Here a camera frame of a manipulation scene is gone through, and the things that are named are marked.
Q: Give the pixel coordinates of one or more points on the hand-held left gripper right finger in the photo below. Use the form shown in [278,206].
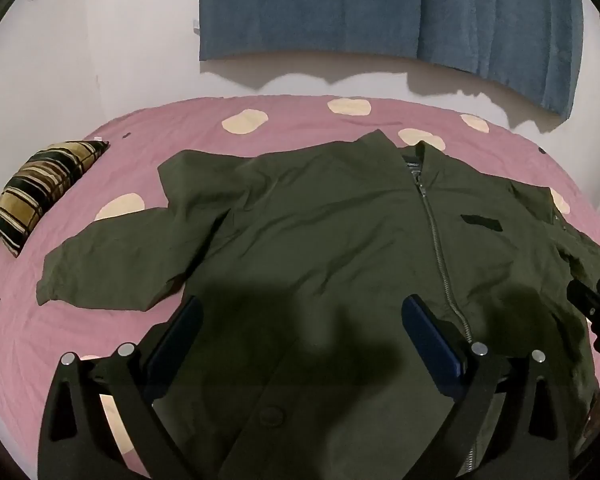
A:
[430,340]

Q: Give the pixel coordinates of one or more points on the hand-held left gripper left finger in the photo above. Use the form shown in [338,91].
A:
[177,332]

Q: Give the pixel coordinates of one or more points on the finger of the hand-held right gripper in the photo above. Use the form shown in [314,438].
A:
[586,299]

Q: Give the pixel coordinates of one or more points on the olive green zip jacket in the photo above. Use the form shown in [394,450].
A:
[305,220]

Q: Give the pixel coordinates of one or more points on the person's right hand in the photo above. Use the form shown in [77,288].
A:
[599,400]

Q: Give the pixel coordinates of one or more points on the striped brown and black pillow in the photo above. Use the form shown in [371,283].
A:
[40,185]

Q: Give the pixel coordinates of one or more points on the pink bedsheet with cream dots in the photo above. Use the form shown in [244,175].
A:
[180,125]

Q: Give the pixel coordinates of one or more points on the blue hanging cloth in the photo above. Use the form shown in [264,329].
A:
[330,10]

